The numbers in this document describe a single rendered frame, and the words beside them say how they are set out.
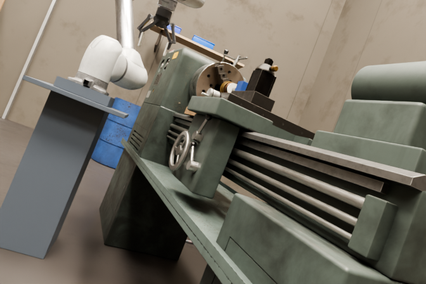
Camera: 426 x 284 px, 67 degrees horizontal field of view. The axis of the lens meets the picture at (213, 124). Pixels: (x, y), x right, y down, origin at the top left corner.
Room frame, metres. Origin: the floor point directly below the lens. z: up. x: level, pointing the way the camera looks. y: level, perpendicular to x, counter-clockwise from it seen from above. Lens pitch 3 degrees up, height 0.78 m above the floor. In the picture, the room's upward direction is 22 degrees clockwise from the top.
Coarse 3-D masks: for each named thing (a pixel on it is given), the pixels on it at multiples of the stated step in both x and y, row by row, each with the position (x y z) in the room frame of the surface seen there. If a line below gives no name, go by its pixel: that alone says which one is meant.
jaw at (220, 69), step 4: (216, 64) 1.80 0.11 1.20; (220, 64) 1.81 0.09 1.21; (216, 68) 1.78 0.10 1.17; (220, 68) 1.77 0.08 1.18; (216, 72) 1.80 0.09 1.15; (220, 72) 1.77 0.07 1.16; (224, 72) 1.78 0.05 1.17; (216, 76) 1.81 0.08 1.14; (220, 76) 1.76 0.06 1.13; (224, 76) 1.77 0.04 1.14; (220, 80) 1.77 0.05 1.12; (224, 80) 1.75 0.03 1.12; (228, 80) 1.75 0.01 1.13; (220, 84) 1.79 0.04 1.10
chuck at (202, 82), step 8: (208, 64) 1.87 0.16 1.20; (224, 64) 1.82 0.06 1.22; (200, 72) 1.79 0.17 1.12; (208, 72) 1.79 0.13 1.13; (232, 72) 1.84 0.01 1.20; (200, 80) 1.78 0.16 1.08; (208, 80) 1.80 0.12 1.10; (216, 80) 1.81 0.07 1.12; (232, 80) 1.85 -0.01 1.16; (240, 80) 1.87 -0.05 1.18; (192, 88) 1.84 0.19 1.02; (200, 88) 1.79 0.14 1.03; (208, 88) 1.80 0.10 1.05
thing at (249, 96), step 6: (240, 96) 1.29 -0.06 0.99; (246, 96) 1.24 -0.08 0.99; (252, 96) 1.20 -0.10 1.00; (258, 96) 1.20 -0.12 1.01; (264, 96) 1.21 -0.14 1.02; (252, 102) 1.20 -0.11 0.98; (258, 102) 1.21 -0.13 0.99; (264, 102) 1.22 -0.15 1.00; (270, 102) 1.23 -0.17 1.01; (264, 108) 1.22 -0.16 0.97; (270, 108) 1.23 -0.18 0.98
